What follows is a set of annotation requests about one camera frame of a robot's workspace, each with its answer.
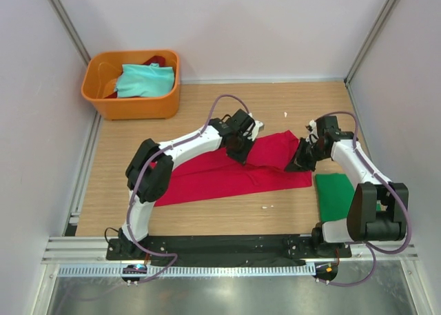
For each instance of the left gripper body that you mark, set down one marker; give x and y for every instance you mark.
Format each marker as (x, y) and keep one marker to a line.
(240, 148)

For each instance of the slotted cable duct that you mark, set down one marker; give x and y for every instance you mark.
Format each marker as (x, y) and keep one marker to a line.
(142, 271)

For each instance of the aluminium frame rail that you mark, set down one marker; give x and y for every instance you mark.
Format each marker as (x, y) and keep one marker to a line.
(93, 249)

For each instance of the teal t-shirt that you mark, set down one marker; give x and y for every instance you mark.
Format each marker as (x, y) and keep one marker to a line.
(149, 81)

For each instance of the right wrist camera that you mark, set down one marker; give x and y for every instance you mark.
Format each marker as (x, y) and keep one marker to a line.
(319, 127)

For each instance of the red t-shirt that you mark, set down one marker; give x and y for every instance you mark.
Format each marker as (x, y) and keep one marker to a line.
(214, 175)

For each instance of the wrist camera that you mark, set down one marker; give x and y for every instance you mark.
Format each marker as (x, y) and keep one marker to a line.
(319, 127)
(243, 124)

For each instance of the orange garment in bin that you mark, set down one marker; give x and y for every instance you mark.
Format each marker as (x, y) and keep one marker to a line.
(109, 91)

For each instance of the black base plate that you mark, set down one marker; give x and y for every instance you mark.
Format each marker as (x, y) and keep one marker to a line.
(271, 250)

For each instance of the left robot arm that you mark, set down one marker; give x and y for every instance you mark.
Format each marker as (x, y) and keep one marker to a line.
(149, 172)

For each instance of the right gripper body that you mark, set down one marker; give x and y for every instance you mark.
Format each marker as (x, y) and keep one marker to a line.
(309, 154)

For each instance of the folded green t-shirt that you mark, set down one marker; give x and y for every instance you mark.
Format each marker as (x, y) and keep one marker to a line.
(335, 194)

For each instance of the dark red garment in bin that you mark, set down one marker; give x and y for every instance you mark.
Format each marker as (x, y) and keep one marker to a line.
(156, 60)

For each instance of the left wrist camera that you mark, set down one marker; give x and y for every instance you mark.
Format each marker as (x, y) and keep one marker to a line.
(243, 124)

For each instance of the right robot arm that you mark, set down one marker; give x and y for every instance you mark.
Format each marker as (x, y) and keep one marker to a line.
(378, 213)

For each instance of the orange plastic bin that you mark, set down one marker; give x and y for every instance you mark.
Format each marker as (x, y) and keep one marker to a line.
(108, 65)

